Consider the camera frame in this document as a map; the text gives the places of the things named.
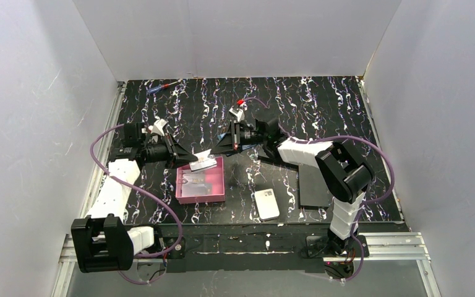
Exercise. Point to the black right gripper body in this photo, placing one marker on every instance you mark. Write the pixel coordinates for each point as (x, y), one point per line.
(235, 137)

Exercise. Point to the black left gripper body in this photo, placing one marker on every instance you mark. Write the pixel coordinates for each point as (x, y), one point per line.
(172, 148)

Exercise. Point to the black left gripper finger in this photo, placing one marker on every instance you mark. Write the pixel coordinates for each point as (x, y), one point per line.
(177, 152)
(173, 163)

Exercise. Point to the blue leather card holder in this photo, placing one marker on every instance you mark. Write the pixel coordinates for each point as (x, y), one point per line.
(238, 140)

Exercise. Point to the pink plastic tray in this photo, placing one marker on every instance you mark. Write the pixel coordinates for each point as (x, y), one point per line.
(214, 176)

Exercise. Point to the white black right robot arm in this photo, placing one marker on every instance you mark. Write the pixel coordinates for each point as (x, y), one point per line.
(343, 169)

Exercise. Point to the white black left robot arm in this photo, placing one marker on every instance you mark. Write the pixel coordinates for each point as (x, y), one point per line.
(101, 240)

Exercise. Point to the loose VIP card in tray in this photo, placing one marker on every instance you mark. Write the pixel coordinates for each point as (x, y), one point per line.
(191, 179)

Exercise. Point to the dark grey perforated box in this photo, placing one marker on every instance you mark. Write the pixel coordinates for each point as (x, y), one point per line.
(275, 161)

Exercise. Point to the white small box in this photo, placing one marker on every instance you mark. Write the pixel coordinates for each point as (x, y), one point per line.
(267, 206)

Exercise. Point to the flat black rectangular box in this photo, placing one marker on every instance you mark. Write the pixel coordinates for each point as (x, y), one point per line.
(313, 191)

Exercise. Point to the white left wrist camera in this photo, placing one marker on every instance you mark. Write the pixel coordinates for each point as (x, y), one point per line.
(158, 128)

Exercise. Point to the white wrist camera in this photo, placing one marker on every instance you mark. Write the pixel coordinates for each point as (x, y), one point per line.
(158, 128)
(237, 112)

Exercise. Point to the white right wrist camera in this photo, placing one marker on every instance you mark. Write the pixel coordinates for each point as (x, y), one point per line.
(237, 112)

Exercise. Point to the blue red handled screwdriver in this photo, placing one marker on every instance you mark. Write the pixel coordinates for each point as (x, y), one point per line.
(160, 87)

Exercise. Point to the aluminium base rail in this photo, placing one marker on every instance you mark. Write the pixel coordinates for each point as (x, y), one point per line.
(263, 264)

